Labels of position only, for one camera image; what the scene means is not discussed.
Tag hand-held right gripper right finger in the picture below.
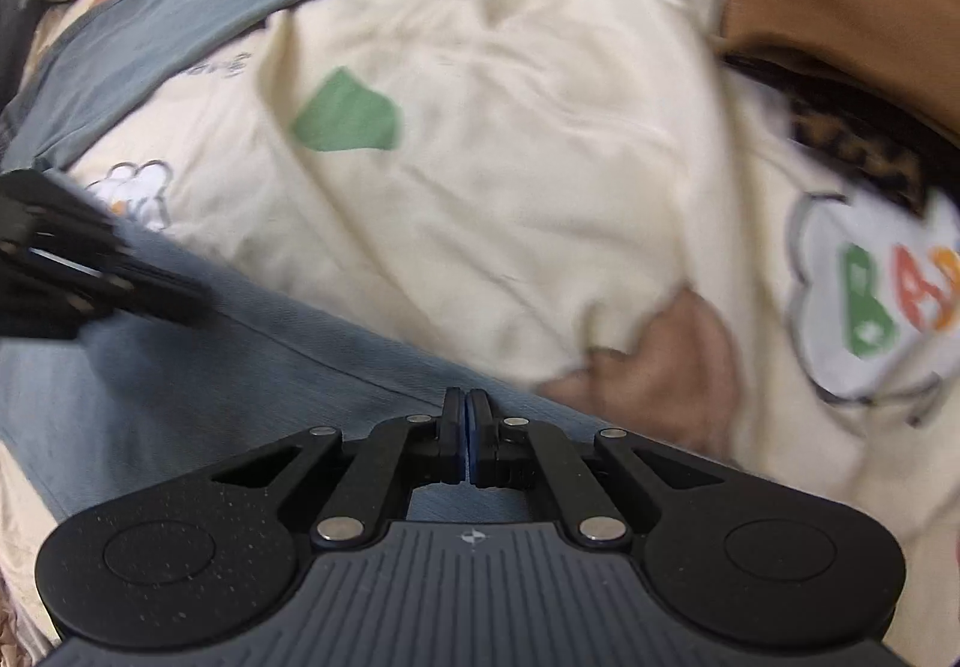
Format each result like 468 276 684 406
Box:
468 388 726 551

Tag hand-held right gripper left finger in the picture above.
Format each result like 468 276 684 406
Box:
214 388 470 549

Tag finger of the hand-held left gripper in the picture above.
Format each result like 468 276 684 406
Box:
103 253 216 332

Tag cream bear printed blanket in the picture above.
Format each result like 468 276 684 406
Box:
0 0 960 667

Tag light blue jeans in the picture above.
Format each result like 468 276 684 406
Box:
0 0 662 533

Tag black folded cloth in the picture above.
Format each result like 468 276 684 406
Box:
718 50 960 189

